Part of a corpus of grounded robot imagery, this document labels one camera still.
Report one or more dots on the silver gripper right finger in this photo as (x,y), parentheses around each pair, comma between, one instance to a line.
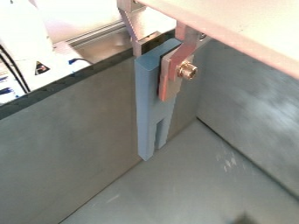
(177,62)

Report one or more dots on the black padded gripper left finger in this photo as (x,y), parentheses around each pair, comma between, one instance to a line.
(147,25)

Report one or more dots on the blue double-square peg object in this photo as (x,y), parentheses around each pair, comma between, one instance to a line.
(154,113)

